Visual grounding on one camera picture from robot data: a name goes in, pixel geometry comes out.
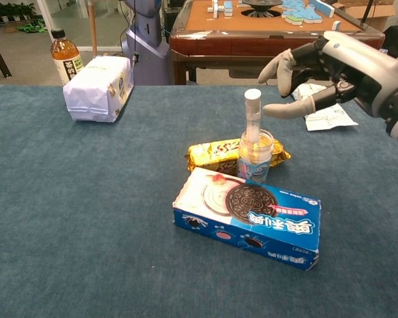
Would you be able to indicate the blue mahjong tile heap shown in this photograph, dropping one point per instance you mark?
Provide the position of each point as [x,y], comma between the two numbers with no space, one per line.
[302,13]

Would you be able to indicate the transparent test tube white cap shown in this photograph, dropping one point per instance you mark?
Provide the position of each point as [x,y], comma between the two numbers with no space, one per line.
[252,109]

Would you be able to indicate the blue white mahjong tile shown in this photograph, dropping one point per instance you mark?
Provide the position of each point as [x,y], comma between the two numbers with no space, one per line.
[226,10]
[216,8]
[336,26]

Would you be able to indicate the wooden pole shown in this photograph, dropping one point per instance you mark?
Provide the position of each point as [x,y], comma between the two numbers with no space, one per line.
[93,26]

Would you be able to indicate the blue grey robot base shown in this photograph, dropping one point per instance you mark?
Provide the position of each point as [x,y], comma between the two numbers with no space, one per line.
[146,43]

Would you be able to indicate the black mahjong table dome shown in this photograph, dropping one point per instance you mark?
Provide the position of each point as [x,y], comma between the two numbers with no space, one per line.
[260,6]

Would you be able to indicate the clear plastic jar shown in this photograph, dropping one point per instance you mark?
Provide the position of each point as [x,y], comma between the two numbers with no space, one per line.
[255,165]

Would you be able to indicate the green cloth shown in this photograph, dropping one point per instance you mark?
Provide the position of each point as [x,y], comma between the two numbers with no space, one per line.
[33,26]

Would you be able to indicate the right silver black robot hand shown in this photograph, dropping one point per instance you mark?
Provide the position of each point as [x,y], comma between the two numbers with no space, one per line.
[368,69]

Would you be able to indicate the white paper bag package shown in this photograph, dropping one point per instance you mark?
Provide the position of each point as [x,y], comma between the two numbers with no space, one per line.
[96,89]

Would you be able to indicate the brown mahjong table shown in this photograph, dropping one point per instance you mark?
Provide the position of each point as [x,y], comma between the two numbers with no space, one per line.
[225,43]

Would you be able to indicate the cardboard box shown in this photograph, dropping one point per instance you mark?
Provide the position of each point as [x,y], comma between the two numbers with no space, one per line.
[378,11]

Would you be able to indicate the green potted plants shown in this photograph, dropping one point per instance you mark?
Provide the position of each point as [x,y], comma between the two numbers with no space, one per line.
[10,11]

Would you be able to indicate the brown tea bottle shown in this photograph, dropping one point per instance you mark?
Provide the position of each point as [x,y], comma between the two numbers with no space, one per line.
[64,56]

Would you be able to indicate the blue table cloth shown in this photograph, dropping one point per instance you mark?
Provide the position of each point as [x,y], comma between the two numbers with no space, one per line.
[86,215]

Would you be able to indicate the yellow snack packet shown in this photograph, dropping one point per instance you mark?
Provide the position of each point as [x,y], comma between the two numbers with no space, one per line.
[209,155]

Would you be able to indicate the blue Oreo cookie box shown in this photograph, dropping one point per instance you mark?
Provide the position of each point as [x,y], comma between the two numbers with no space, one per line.
[252,218]

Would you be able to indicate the white green snack packet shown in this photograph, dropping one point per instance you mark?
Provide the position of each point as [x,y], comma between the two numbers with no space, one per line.
[331,119]

